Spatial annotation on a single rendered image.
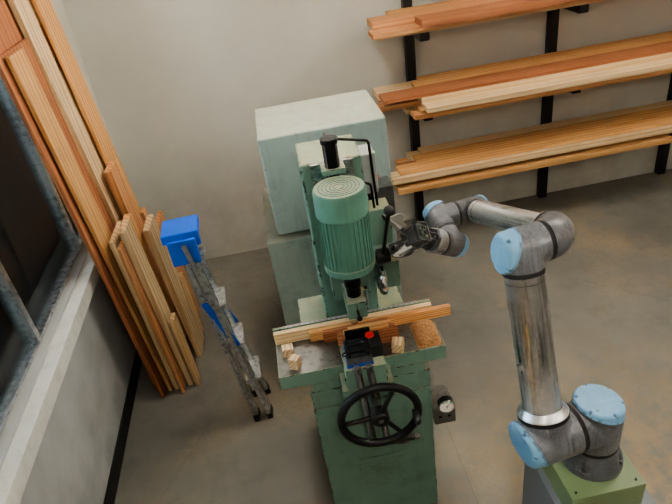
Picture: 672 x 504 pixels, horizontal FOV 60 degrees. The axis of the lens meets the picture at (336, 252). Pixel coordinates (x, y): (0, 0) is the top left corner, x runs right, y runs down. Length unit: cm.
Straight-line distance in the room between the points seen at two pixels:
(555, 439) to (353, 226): 87
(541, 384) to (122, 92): 322
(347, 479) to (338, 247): 105
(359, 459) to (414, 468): 25
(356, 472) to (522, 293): 117
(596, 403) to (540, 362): 27
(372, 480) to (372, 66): 269
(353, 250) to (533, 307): 59
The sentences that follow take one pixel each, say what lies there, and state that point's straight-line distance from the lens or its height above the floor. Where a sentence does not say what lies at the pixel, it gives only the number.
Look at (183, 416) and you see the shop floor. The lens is 337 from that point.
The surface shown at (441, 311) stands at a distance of 221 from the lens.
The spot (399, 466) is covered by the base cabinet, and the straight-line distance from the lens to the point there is 252.
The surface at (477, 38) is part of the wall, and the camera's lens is 430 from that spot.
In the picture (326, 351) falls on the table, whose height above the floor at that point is 90.
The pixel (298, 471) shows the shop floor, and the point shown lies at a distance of 295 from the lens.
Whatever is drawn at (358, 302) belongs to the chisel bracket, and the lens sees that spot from 205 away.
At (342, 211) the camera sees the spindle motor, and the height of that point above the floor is 146.
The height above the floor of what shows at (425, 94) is 114.
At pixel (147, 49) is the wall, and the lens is 405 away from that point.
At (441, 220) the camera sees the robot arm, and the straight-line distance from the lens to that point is 211.
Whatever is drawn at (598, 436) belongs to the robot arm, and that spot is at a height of 85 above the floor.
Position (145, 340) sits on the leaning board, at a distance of 331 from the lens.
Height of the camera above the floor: 232
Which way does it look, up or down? 32 degrees down
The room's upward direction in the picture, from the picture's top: 9 degrees counter-clockwise
